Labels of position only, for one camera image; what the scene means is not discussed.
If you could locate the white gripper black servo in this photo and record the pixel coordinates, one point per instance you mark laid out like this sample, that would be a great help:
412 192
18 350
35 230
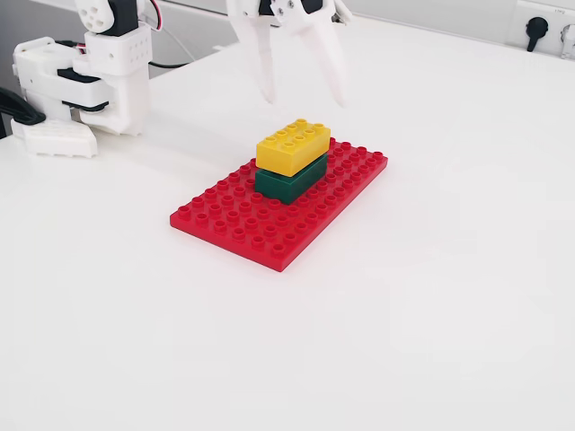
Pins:
291 18

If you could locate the yellow lego brick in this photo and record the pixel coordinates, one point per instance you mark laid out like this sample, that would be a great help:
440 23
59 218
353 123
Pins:
292 155

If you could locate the green lego brick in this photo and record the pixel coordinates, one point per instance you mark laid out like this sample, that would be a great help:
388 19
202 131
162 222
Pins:
287 186

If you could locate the red lego baseplate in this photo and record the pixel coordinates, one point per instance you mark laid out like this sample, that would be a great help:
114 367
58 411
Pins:
233 224

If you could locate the black power plug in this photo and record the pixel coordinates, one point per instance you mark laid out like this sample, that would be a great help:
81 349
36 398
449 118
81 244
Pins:
535 29

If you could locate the white table clamp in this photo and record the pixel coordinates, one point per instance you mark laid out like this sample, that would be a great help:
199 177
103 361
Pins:
54 139

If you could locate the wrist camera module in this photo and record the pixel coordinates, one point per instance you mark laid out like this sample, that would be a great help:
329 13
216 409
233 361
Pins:
342 11

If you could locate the white wall socket strip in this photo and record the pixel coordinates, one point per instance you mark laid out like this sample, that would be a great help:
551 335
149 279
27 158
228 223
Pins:
557 18

